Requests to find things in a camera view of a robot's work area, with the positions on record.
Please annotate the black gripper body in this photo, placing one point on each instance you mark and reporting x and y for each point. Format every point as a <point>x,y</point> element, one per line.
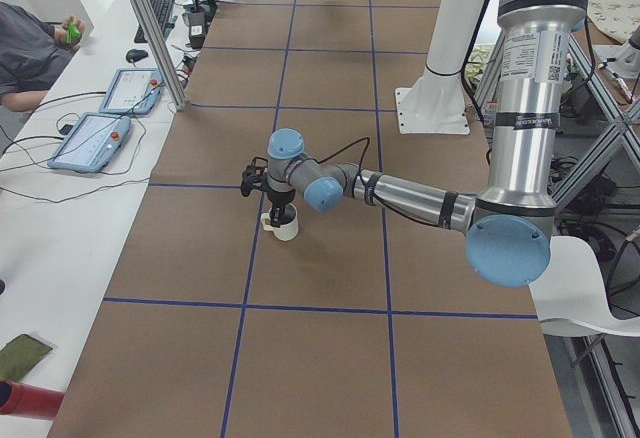
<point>279,197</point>

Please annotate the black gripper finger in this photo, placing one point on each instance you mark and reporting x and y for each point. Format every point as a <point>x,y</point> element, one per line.
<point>276,215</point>

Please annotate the white ribbed mug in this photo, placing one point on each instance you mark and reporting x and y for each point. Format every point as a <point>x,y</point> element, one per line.
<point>288,229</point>

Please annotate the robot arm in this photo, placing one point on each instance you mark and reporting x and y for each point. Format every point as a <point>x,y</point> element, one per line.
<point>508,225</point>

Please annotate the black keyboard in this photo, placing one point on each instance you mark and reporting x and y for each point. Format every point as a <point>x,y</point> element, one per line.
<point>163,13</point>

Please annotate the brown table mat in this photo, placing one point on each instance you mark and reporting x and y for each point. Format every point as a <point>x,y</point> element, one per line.
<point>366,324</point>

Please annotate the black computer mouse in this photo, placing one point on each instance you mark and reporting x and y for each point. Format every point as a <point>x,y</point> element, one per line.
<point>133,56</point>

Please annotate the far teach pendant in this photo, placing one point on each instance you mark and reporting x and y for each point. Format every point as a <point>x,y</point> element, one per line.
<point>132,91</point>

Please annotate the teach pendant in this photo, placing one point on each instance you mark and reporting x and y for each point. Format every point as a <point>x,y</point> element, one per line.
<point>91,143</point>
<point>132,91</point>

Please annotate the near teach pendant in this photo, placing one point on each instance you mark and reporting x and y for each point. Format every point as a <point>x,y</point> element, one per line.
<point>91,143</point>

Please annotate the seated person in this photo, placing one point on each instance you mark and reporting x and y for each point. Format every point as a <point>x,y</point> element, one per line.
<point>34,54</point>

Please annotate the green cloth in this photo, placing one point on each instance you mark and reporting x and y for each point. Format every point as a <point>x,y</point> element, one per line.
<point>21,355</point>

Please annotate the white chair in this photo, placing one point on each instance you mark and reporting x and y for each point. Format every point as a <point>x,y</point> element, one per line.
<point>570,298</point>

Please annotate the red cylinder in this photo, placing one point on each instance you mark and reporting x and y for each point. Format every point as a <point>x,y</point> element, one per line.
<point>28,401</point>

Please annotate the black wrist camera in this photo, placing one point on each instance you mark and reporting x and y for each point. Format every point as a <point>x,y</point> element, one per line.
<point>255,177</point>

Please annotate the aluminium frame post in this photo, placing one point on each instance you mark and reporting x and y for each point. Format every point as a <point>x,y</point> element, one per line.
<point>147,19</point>

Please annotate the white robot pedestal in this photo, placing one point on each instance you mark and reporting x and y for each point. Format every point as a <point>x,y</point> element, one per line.
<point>435,103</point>

